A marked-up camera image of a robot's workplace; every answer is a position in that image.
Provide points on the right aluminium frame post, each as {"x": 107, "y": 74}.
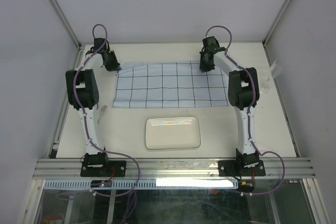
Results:
{"x": 285, "y": 5}

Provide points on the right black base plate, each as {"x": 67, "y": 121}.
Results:
{"x": 235, "y": 169}

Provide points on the left aluminium frame post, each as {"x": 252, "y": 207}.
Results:
{"x": 65, "y": 23}

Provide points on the blue checkered cloth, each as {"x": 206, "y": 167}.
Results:
{"x": 170, "y": 85}

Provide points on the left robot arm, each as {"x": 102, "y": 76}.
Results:
{"x": 83, "y": 95}

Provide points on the white slotted cable duct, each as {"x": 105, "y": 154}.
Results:
{"x": 143, "y": 184}

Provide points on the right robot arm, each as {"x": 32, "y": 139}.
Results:
{"x": 243, "y": 94}

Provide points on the white rectangular plate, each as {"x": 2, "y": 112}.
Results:
{"x": 171, "y": 133}

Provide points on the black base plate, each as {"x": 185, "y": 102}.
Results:
{"x": 112, "y": 168}
{"x": 235, "y": 169}

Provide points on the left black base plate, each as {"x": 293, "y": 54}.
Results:
{"x": 112, "y": 168}

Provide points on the aluminium frame post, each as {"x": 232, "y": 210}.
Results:
{"x": 285, "y": 5}
{"x": 65, "y": 23}

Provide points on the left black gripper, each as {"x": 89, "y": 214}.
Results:
{"x": 115, "y": 66}

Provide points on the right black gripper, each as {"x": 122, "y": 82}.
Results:
{"x": 202, "y": 66}

